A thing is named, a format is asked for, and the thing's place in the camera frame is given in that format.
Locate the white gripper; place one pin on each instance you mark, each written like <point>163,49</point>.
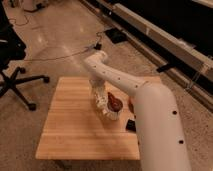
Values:
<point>97,85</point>

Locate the white plastic bottle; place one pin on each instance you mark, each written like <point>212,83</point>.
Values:
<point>101,99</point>

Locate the white cup with brown contents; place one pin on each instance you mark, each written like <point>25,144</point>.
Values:
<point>114,106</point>

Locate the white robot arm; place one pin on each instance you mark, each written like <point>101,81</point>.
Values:
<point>159,130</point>

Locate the black power adapter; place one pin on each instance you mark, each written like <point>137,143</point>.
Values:
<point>98,46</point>

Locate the wooden table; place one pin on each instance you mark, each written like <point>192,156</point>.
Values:
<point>75,130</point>

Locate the black floor mat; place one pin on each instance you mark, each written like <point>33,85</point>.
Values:
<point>115,35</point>

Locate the black smartphone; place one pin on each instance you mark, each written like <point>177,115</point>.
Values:
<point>130,125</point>

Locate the black office chair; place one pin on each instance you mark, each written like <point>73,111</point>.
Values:
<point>12,48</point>

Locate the long metal rail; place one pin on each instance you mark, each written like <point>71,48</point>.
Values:
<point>179,30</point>

